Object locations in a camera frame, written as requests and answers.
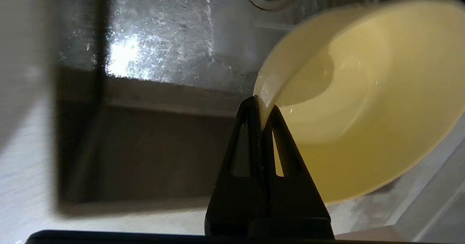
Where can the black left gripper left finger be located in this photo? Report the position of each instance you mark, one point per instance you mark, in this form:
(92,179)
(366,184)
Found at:
(232,207)

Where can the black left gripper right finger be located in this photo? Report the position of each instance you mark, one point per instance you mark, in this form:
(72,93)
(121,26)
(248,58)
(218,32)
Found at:
(301,211)

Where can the yellow plastic bowl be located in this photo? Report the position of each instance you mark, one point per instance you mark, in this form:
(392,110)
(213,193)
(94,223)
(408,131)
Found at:
(363,102)

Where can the stainless steel sink basin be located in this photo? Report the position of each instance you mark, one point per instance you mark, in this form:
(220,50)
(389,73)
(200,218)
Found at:
(163,91)

